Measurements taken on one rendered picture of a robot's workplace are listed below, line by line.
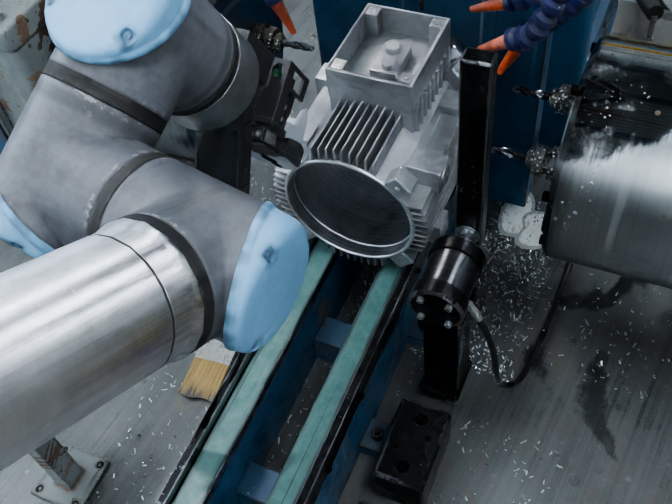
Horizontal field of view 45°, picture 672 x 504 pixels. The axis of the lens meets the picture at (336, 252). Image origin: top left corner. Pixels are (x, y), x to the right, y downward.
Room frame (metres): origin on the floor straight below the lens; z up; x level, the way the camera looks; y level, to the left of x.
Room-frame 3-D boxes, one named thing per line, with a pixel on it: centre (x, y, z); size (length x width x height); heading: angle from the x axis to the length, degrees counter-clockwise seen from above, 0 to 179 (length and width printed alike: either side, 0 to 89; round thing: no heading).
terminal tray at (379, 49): (0.72, -0.09, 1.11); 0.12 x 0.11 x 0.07; 149
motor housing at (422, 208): (0.69, -0.07, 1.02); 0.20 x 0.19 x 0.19; 149
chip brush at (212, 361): (0.61, 0.16, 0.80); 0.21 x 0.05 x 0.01; 154
